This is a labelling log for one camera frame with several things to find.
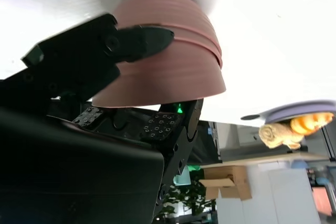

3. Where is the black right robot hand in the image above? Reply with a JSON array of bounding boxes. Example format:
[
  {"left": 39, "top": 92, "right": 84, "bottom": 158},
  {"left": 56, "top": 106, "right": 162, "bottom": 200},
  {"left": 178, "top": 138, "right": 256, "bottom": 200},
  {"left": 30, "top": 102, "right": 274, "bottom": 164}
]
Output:
[{"left": 0, "top": 13, "right": 205, "bottom": 224}]

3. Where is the pink plastic bowl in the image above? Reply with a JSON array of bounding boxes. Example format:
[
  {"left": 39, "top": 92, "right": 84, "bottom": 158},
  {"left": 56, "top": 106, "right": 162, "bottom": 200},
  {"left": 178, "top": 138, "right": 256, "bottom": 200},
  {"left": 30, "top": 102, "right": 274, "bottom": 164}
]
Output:
[
  {"left": 111, "top": 0, "right": 220, "bottom": 49},
  {"left": 170, "top": 26, "right": 223, "bottom": 69},
  {"left": 92, "top": 39, "right": 226, "bottom": 109}
]

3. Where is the green leafy plant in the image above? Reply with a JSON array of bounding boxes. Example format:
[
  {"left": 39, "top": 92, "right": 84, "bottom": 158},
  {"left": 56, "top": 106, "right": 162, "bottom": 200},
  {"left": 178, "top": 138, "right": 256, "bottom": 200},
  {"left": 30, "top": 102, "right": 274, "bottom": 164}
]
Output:
[{"left": 157, "top": 167, "right": 217, "bottom": 221}]

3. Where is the brown cardboard box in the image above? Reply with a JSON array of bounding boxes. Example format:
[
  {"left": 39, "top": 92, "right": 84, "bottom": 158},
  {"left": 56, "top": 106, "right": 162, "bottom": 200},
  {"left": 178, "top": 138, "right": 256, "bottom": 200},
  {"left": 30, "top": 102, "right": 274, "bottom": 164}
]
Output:
[{"left": 198, "top": 165, "right": 253, "bottom": 201}]

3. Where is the beige rolled bread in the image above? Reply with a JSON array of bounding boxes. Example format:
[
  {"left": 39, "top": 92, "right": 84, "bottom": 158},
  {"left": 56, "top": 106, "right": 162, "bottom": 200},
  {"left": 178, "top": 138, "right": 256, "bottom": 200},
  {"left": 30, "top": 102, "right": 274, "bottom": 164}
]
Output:
[{"left": 258, "top": 123, "right": 302, "bottom": 150}]

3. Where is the white cabinet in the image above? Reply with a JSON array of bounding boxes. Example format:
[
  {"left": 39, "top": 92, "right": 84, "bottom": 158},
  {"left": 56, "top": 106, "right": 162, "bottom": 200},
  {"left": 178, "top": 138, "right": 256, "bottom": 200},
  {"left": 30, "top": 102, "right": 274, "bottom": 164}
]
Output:
[{"left": 215, "top": 153, "right": 329, "bottom": 224}]

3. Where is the purple plate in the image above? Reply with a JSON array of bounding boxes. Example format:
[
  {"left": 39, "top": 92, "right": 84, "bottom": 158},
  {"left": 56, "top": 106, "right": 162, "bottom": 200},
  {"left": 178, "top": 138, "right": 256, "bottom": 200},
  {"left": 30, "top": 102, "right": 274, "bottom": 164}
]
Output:
[{"left": 240, "top": 100, "right": 336, "bottom": 125}]

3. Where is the orange croissant bread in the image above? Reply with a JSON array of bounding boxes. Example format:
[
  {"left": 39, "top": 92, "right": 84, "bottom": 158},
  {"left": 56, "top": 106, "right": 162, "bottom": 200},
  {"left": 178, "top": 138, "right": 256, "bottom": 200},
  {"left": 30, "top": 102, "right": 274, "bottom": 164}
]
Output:
[{"left": 290, "top": 112, "right": 334, "bottom": 137}]

